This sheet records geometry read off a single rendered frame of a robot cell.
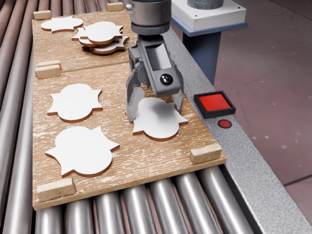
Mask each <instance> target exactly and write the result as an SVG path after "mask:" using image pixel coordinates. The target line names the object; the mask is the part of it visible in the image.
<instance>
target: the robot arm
mask: <svg viewBox="0 0 312 234"><path fill-rule="evenodd" d="M223 2H224V0H187V5H188V6H190V7H191V8H194V9H199V10H213V9H217V8H220V7H222V6H223ZM171 3H172V0H129V4H128V5H126V10H127V11H128V10H129V11H130V20H131V30H132V31H133V32H134V33H137V41H136V45H132V46H128V53H129V65H130V71H131V73H132V74H131V75H129V76H128V79H127V82H126V92H125V99H126V115H127V118H128V121H129V123H132V122H133V121H134V120H135V119H136V112H137V110H138V105H139V102H140V101H141V100H142V99H143V97H144V95H145V93H144V91H143V89H142V88H141V83H142V84H143V85H147V87H150V86H151V87H152V90H153V93H154V95H155V97H156V98H161V97H165V96H169V95H171V99H172V100H173V102H174V103H175V106H174V107H175V109H176V110H177V112H178V113H180V112H181V110H182V105H183V93H184V81H183V76H182V74H181V72H180V71H179V70H178V69H177V66H176V64H175V62H174V61H173V60H172V59H171V57H170V52H169V51H168V49H167V46H166V43H165V41H164V38H163V36H162V35H161V34H162V33H165V32H167V31H168V30H169V29H170V20H171ZM134 48H135V49H134Z"/></svg>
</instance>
